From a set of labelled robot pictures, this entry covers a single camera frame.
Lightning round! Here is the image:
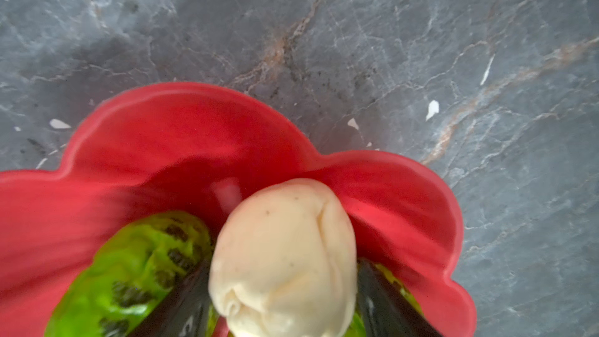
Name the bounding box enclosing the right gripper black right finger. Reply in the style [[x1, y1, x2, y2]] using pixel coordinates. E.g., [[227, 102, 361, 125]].
[[357, 259, 441, 337]]

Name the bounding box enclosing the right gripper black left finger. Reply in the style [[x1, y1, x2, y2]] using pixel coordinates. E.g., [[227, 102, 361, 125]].
[[128, 261, 211, 337]]

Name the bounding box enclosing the green fake lime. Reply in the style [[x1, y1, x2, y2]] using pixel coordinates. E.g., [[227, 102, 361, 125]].
[[344, 262, 424, 337]]

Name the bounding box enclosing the green fake kiwi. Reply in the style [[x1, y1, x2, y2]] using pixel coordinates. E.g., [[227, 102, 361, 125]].
[[44, 211, 214, 336]]

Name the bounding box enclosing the cream fake fruit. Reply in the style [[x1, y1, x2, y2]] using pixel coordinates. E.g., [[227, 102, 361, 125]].
[[208, 179, 357, 336]]

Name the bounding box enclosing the red flower-shaped bowl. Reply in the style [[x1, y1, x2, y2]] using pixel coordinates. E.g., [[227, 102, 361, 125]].
[[1, 82, 477, 336]]

